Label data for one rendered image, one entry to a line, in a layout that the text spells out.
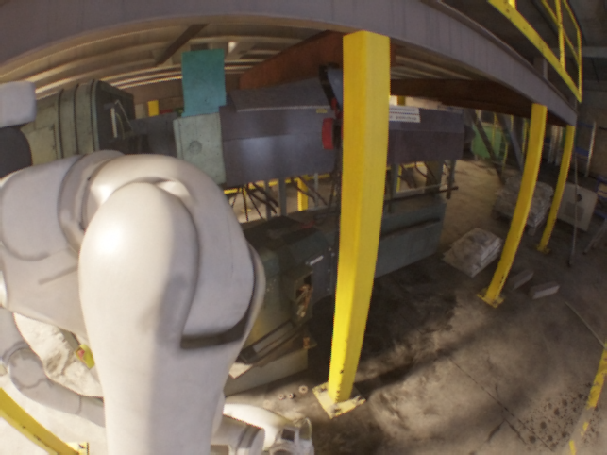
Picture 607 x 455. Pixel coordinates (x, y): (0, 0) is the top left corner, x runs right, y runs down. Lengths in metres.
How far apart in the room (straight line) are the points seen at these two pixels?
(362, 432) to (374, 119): 1.46
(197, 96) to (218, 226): 1.45
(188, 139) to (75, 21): 1.06
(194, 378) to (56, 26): 0.71
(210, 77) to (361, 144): 1.07
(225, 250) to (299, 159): 1.57
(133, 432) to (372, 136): 0.75
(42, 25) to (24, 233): 0.58
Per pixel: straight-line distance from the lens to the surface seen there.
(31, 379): 0.63
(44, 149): 1.19
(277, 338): 1.42
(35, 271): 0.27
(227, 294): 0.15
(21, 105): 0.29
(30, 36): 0.76
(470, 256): 2.85
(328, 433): 1.58
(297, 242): 1.32
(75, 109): 1.16
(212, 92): 1.59
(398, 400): 1.72
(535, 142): 2.23
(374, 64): 0.76
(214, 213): 0.15
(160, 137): 1.47
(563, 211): 5.67
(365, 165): 0.75
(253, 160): 1.60
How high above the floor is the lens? 1.48
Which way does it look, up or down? 26 degrees down
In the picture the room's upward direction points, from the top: 1 degrees counter-clockwise
